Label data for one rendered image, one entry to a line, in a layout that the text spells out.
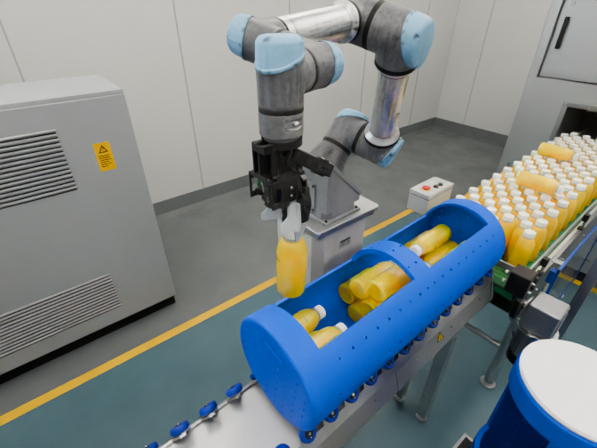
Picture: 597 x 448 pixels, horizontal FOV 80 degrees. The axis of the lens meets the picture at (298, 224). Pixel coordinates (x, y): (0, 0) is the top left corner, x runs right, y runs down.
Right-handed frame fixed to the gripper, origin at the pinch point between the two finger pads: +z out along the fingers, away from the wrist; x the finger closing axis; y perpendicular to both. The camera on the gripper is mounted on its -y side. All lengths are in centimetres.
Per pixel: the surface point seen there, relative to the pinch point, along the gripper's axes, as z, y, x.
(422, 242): 29, -56, 0
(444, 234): 29, -66, 2
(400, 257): 18.9, -31.5, 7.1
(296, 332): 19.2, 5.9, 8.2
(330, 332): 33.2, -8.6, 4.8
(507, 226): 37, -103, 10
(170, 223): 141, -52, -250
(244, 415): 50, 17, 0
